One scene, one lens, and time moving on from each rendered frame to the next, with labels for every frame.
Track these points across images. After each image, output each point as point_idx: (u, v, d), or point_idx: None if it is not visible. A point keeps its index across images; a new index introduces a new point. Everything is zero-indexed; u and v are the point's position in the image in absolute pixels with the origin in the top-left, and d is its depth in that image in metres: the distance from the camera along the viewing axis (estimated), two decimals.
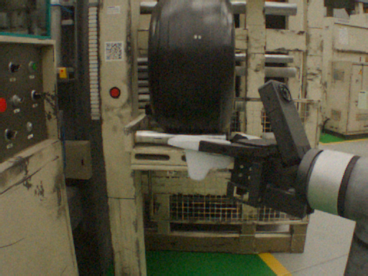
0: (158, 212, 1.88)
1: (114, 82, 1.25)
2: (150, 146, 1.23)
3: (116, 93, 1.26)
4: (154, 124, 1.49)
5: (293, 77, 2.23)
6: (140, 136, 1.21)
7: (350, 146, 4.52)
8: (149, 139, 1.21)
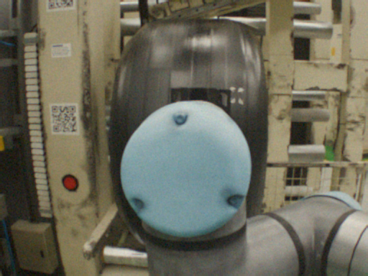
0: None
1: (68, 167, 0.77)
2: (126, 271, 0.75)
3: (71, 184, 0.78)
4: None
5: None
6: (111, 249, 0.74)
7: None
8: (124, 255, 0.73)
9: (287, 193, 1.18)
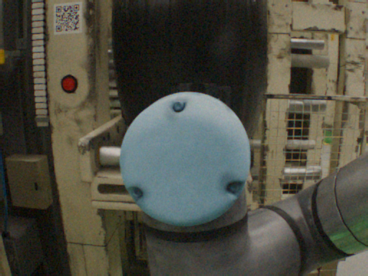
0: (147, 246, 1.39)
1: (68, 67, 0.76)
2: None
3: (70, 84, 0.77)
4: None
5: (319, 70, 1.73)
6: None
7: (366, 151, 4.02)
8: None
9: (290, 127, 1.17)
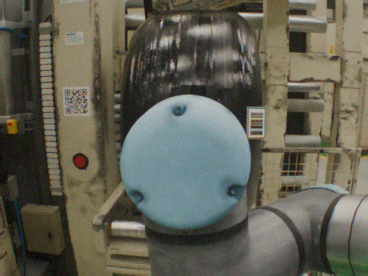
0: None
1: (79, 146, 0.84)
2: (133, 244, 0.82)
3: (81, 162, 0.85)
4: None
5: None
6: (118, 223, 0.81)
7: (364, 164, 4.10)
8: (131, 228, 0.80)
9: (283, 178, 1.25)
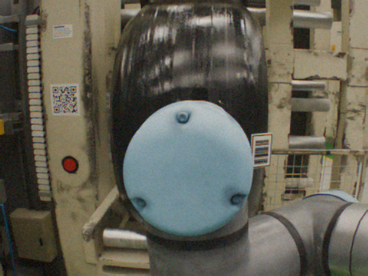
0: None
1: (68, 148, 0.77)
2: (126, 254, 0.75)
3: (71, 165, 0.78)
4: None
5: None
6: None
7: None
8: None
9: (287, 181, 1.18)
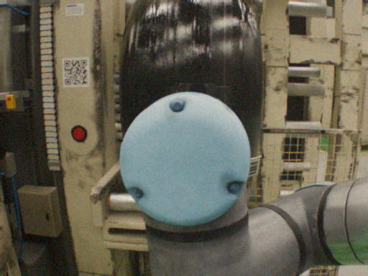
0: (150, 265, 1.46)
1: (77, 118, 0.83)
2: (131, 217, 0.81)
3: (80, 134, 0.84)
4: None
5: None
6: None
7: (364, 159, 4.09)
8: None
9: (284, 159, 1.24)
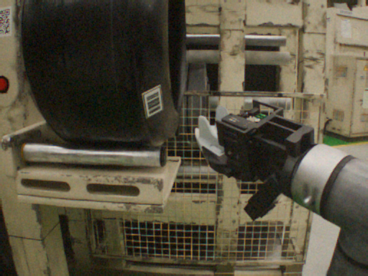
0: (105, 244, 1.39)
1: (1, 68, 0.76)
2: (45, 169, 0.73)
3: (3, 85, 0.76)
4: None
5: (287, 68, 1.73)
6: None
7: (354, 151, 4.02)
8: None
9: None
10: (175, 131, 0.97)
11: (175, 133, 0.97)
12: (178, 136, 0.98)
